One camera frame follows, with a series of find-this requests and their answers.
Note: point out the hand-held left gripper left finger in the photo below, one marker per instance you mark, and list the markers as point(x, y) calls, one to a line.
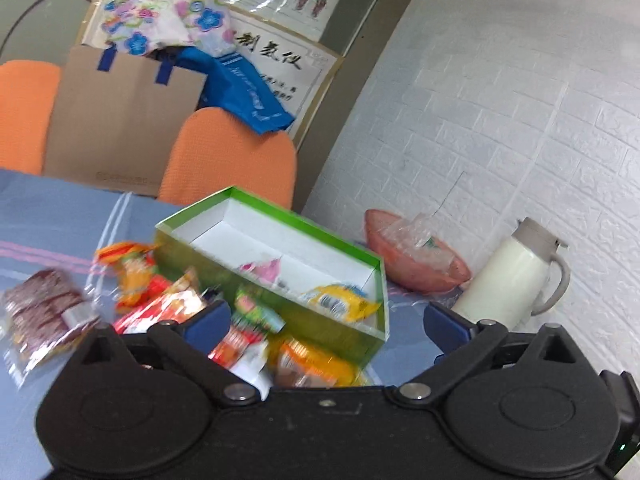
point(207, 322)

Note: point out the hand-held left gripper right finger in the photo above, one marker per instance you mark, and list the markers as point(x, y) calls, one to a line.
point(447, 327)

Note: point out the large red snack packet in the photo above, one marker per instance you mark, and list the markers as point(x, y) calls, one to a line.
point(160, 307)

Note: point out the small green candy packet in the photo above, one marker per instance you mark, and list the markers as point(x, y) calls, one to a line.
point(257, 312)

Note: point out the green cardboard box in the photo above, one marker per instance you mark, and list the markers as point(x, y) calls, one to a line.
point(175, 260)

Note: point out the orange yellow snack packet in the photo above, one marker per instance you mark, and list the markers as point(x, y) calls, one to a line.
point(310, 360)

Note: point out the dark red clear snack packet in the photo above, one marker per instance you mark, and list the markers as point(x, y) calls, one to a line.
point(40, 310)

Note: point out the pink plastic basin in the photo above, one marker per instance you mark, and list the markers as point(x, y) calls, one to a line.
point(425, 275)

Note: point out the white thermos jug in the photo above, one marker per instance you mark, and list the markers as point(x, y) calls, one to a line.
point(505, 280)

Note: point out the pink snack packet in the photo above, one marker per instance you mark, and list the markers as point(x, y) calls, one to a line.
point(265, 270)

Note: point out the clear plastic wrapper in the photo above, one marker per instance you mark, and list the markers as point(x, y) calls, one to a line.
point(415, 240)

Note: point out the orange chair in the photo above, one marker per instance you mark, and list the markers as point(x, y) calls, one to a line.
point(25, 110)
point(225, 160)

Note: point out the blue striped tablecloth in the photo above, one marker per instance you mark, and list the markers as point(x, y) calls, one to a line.
point(50, 220)

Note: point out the brown paper bag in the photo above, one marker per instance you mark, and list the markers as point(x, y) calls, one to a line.
point(110, 125)

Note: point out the blue plastic bag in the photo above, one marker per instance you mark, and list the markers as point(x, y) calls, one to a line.
point(240, 90)

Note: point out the floral cloth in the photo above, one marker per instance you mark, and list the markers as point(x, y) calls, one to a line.
point(165, 15)

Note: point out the calligraphy wall poster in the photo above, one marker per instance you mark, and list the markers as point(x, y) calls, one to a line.
point(310, 85)

